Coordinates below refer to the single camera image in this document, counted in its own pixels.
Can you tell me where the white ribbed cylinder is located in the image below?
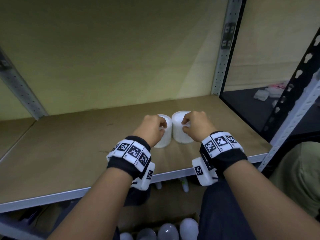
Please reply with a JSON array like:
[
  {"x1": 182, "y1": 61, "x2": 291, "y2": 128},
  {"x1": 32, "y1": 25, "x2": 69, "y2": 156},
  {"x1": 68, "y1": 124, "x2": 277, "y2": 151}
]
[
  {"x1": 153, "y1": 113, "x2": 173, "y2": 149},
  {"x1": 171, "y1": 110, "x2": 196, "y2": 144}
]

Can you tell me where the olive green cloth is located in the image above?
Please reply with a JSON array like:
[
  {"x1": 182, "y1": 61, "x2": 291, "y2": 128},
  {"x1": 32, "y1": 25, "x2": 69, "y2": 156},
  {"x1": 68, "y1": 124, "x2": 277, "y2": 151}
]
[{"x1": 268, "y1": 141, "x2": 320, "y2": 218}]

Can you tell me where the person's left hand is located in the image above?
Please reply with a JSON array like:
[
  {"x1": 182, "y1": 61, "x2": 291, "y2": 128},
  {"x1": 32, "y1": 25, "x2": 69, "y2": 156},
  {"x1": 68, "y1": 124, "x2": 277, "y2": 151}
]
[{"x1": 132, "y1": 114, "x2": 168, "y2": 148}]

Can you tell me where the person's right forearm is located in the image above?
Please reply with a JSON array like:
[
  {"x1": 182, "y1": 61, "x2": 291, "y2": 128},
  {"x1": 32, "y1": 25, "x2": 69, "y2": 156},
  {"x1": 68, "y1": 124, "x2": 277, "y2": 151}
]
[{"x1": 222, "y1": 157, "x2": 320, "y2": 240}]

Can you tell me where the clear plastic packet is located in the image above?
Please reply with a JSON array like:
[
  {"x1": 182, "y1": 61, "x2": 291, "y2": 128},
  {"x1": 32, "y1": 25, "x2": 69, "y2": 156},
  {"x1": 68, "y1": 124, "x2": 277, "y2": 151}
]
[
  {"x1": 265, "y1": 85, "x2": 284, "y2": 98},
  {"x1": 253, "y1": 89, "x2": 270, "y2": 100}
]

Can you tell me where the wristband with marker tiles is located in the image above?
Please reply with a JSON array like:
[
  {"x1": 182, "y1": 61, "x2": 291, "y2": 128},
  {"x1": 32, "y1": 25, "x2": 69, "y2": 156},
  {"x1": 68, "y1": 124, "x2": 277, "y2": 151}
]
[
  {"x1": 106, "y1": 135, "x2": 156, "y2": 192},
  {"x1": 192, "y1": 131, "x2": 248, "y2": 187}
]

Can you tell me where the black slotted shelf upright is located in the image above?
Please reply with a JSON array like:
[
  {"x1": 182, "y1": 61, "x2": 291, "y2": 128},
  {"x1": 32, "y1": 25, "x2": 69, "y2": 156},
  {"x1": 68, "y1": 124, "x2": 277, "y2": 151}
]
[{"x1": 261, "y1": 27, "x2": 320, "y2": 138}]

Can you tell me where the right wristband with marker tiles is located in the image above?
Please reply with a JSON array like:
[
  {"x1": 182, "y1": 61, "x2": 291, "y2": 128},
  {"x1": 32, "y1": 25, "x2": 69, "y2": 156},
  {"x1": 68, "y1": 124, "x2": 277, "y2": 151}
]
[{"x1": 192, "y1": 131, "x2": 248, "y2": 187}]

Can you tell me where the person's left forearm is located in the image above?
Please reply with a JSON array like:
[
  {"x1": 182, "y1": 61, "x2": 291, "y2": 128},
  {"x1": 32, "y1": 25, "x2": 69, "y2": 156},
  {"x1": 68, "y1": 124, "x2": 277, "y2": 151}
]
[{"x1": 47, "y1": 167, "x2": 135, "y2": 240}]

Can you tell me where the grey perforated shelf upright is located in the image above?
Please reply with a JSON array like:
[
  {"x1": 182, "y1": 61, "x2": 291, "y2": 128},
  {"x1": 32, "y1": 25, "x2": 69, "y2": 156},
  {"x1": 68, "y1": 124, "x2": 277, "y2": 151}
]
[
  {"x1": 211, "y1": 0, "x2": 248, "y2": 97},
  {"x1": 257, "y1": 74, "x2": 320, "y2": 173},
  {"x1": 0, "y1": 47, "x2": 48, "y2": 121}
]

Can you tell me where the person's right hand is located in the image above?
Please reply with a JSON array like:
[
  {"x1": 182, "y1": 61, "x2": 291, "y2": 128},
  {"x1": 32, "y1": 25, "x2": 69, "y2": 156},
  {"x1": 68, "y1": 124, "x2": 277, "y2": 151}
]
[{"x1": 181, "y1": 111, "x2": 218, "y2": 143}]

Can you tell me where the left wristband with marker tiles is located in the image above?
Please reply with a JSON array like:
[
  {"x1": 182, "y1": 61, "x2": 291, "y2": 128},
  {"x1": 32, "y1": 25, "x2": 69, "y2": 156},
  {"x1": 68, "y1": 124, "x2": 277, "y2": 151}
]
[{"x1": 106, "y1": 135, "x2": 156, "y2": 192}]

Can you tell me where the brown shelf board, grey rim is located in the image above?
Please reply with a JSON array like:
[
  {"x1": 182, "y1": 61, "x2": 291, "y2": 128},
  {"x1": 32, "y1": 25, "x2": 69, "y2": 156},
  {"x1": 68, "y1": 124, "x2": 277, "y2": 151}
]
[{"x1": 0, "y1": 94, "x2": 273, "y2": 214}]

